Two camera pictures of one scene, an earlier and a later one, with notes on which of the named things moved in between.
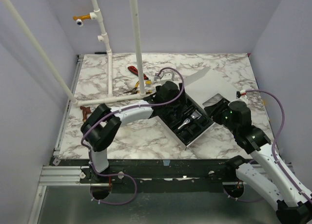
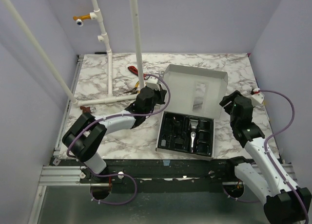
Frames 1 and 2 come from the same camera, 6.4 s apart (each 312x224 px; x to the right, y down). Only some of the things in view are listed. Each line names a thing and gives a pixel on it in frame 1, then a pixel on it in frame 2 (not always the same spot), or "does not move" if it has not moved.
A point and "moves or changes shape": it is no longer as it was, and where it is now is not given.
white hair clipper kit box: (190, 120) moves or changes shape
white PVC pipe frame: (94, 15) does not move
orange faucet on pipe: (79, 19) does not move
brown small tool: (86, 110) does not move
